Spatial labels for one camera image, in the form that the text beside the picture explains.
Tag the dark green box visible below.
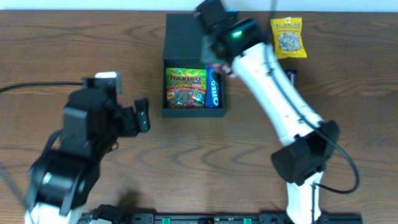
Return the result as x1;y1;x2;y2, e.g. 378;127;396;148
162;13;226;118

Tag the green Haribo worms bag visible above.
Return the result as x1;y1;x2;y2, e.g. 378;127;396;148
165;68;206;109

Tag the red Hacks candy bag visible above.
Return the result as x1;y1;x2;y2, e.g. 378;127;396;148
217;64;238;79

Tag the blue Oreo cookie pack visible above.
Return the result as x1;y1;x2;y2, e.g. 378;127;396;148
206;65;220;108

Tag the yellow snack bag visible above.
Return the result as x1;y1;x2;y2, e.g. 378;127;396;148
271;17;307;59

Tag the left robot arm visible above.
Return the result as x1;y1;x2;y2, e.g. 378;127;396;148
25;78;150;223

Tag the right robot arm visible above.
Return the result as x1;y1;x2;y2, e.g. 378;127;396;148
196;1;339;223

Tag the purple Dairy Milk bar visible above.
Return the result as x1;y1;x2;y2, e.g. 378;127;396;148
285;70;297;86

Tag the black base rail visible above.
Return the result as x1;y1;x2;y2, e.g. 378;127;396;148
77;203;364;224

